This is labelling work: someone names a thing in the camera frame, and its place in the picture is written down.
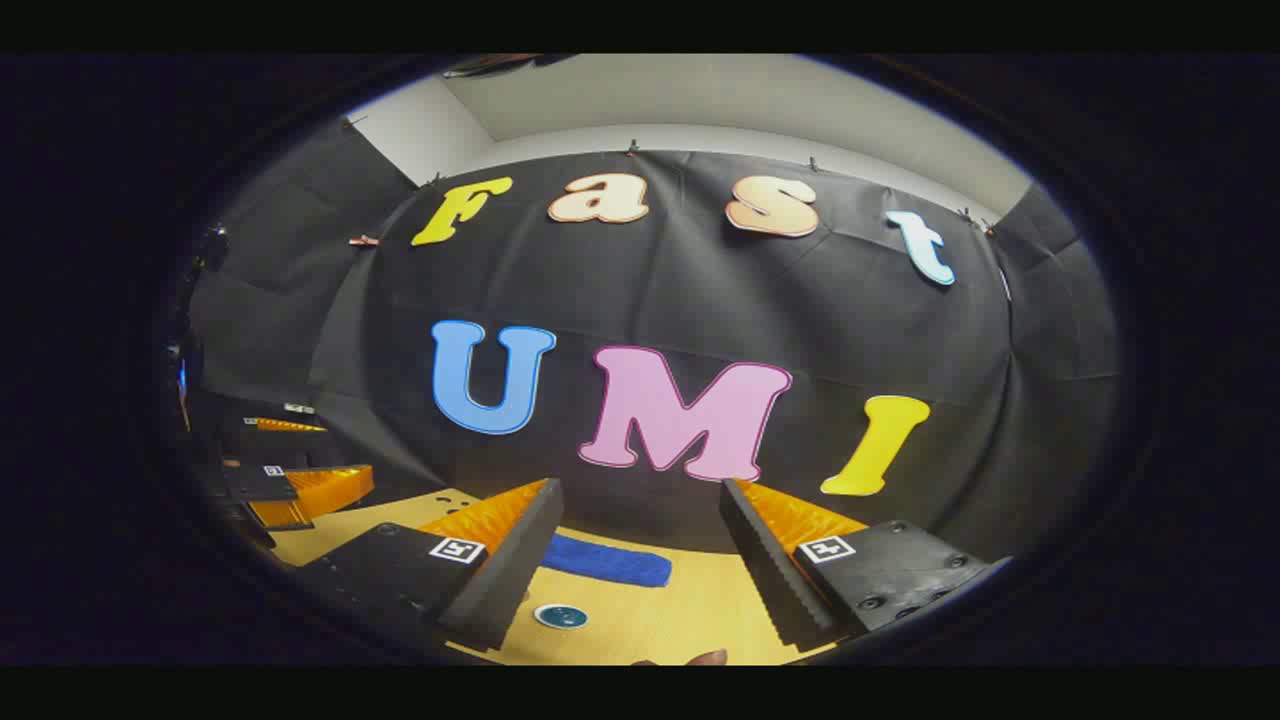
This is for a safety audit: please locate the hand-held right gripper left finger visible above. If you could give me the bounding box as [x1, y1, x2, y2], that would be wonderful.
[298, 478, 565, 653]

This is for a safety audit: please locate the blue towel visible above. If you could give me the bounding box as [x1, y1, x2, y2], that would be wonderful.
[540, 533, 674, 589]

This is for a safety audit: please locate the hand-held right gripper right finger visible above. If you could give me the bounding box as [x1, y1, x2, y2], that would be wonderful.
[718, 478, 1014, 653]

